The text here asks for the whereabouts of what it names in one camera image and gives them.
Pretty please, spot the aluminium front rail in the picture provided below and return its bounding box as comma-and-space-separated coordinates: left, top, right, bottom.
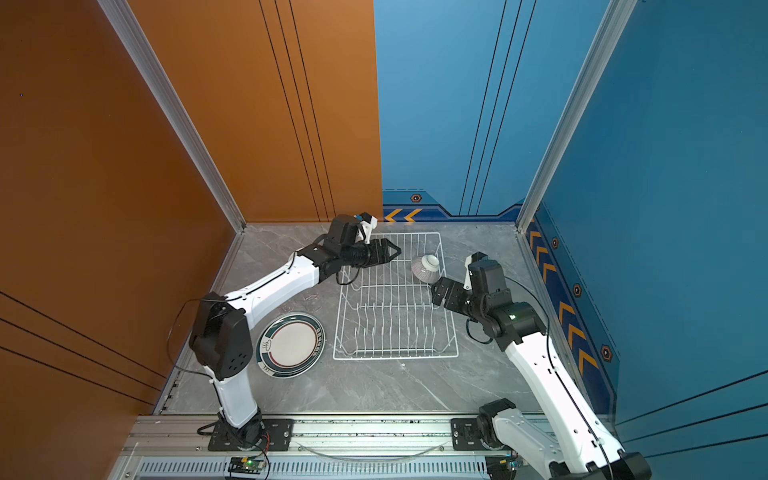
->
109, 413, 553, 479

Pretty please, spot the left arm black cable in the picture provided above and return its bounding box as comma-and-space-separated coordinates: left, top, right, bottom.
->
166, 233, 361, 421

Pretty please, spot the green circuit board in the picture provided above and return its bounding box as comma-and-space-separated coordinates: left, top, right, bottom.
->
227, 457, 268, 476

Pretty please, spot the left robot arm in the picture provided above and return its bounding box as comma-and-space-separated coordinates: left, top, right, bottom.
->
189, 212, 402, 451

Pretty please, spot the striped bowl white base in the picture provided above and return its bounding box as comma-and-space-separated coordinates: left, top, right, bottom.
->
411, 254, 441, 284

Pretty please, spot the right small circuit board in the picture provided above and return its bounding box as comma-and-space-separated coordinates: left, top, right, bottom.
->
484, 456, 527, 480

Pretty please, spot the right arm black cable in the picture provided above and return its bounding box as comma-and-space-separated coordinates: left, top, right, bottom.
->
464, 275, 616, 480

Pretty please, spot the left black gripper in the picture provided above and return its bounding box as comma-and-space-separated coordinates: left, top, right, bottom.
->
339, 237, 401, 269

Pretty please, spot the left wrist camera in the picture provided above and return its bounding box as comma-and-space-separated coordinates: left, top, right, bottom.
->
354, 212, 378, 244

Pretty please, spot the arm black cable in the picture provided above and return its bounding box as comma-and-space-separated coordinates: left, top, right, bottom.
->
464, 275, 616, 480
166, 233, 361, 421

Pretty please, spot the white wire dish rack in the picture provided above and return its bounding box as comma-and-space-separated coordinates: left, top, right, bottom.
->
333, 232, 459, 361

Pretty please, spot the green red rimmed plate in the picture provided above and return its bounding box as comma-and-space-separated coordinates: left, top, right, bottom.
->
255, 312, 326, 379

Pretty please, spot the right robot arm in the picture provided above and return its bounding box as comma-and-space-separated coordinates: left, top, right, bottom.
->
430, 252, 652, 479

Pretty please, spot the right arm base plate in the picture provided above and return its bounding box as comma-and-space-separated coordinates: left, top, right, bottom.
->
449, 417, 534, 452

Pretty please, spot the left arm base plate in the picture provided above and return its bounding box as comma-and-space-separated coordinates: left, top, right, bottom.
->
208, 417, 295, 453

